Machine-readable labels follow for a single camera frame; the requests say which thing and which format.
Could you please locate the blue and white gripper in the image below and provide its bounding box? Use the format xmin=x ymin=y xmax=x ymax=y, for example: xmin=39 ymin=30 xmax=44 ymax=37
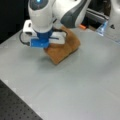
xmin=23 ymin=20 xmax=66 ymax=48

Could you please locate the tan terry cloth towel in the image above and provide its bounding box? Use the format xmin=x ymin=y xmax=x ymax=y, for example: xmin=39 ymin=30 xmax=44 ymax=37
xmin=44 ymin=26 xmax=81 ymax=64

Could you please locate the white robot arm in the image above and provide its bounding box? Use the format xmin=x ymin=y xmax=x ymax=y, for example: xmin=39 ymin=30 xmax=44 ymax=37
xmin=23 ymin=0 xmax=91 ymax=48

